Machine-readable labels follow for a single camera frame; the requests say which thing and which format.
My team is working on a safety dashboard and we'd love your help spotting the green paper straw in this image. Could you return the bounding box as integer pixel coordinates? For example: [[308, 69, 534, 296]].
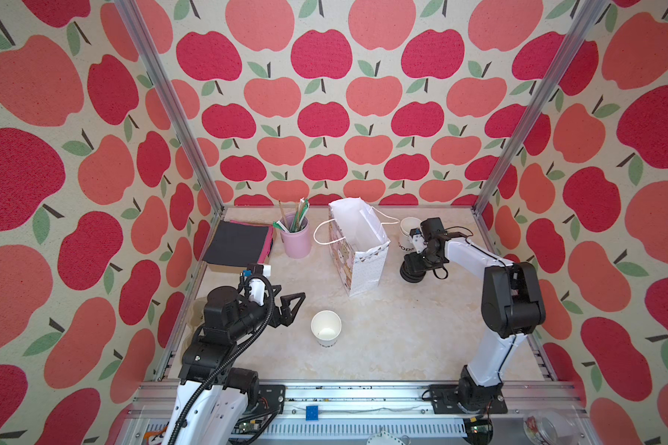
[[292, 198, 310, 233]]

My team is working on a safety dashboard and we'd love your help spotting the black cup lid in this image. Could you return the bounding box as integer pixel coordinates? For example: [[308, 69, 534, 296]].
[[400, 257, 429, 284]]

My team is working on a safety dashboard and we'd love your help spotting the blue small block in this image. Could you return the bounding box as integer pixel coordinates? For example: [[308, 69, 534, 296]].
[[305, 405, 319, 422]]

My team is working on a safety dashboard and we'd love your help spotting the right aluminium frame post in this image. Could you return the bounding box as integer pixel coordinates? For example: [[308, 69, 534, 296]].
[[472, 0, 610, 215]]

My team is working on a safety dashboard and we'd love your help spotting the clear plastic container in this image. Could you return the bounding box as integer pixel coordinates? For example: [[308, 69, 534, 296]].
[[523, 411, 580, 445]]

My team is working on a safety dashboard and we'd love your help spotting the aluminium frame post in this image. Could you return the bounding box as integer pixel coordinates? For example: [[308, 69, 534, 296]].
[[115, 0, 226, 219], [472, 0, 610, 215]]

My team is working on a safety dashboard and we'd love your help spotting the cardboard cup carrier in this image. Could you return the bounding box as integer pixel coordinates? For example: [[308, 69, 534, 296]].
[[178, 298, 207, 358]]

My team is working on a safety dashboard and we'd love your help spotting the pink straw holder cup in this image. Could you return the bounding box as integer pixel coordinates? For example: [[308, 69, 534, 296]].
[[279, 217, 312, 260]]

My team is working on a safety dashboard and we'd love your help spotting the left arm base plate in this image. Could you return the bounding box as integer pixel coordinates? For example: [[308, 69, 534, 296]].
[[244, 384, 287, 417]]

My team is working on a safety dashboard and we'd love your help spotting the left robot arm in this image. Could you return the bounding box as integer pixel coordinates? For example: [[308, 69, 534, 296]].
[[163, 276, 306, 444]]

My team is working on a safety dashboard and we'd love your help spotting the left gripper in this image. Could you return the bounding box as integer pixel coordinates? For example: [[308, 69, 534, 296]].
[[227, 282, 305, 342]]

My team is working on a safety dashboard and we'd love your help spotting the left aluminium frame post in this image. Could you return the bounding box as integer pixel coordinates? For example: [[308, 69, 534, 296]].
[[115, 0, 226, 219]]

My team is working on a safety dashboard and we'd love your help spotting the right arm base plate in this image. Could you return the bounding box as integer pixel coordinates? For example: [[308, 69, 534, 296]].
[[428, 384, 508, 415]]

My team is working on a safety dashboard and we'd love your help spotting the brown wooden stirrer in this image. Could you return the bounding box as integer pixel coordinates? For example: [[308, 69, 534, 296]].
[[278, 200, 289, 232]]

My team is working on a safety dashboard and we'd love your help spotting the orange candy bag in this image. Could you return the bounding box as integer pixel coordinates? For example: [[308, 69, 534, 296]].
[[144, 425, 168, 445]]

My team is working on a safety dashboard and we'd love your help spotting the white paper gift bag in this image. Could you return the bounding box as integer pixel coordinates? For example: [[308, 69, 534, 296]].
[[313, 198, 400, 297]]

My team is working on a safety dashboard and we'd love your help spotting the white paper coffee cup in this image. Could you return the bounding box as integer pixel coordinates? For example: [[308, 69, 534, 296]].
[[310, 310, 343, 348]]

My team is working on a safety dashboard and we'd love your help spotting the black napkin stack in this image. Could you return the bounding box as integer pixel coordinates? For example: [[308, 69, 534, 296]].
[[203, 221, 274, 269]]

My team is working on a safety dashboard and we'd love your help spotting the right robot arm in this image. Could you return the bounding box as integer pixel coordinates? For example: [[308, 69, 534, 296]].
[[400, 218, 547, 413]]

